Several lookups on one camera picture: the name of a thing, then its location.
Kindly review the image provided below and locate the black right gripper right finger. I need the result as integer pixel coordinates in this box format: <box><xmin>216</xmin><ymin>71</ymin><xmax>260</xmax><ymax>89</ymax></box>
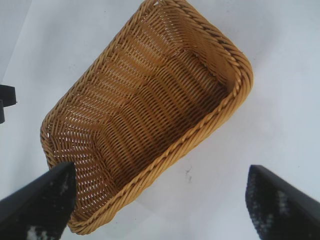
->
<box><xmin>245</xmin><ymin>164</ymin><xmax>320</xmax><ymax>240</ymax></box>

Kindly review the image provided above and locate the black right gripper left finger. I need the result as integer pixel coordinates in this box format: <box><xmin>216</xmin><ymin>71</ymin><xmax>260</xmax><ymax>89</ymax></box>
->
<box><xmin>0</xmin><ymin>161</ymin><xmax>77</xmax><ymax>240</ymax></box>

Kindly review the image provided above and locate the black lattice bar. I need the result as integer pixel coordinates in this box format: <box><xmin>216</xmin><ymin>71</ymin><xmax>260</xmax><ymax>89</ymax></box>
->
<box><xmin>0</xmin><ymin>84</ymin><xmax>18</xmax><ymax>125</ymax></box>

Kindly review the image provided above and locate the tan woven wicker basket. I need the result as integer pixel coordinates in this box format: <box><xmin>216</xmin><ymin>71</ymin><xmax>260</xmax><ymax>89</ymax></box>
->
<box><xmin>39</xmin><ymin>0</ymin><xmax>255</xmax><ymax>236</ymax></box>

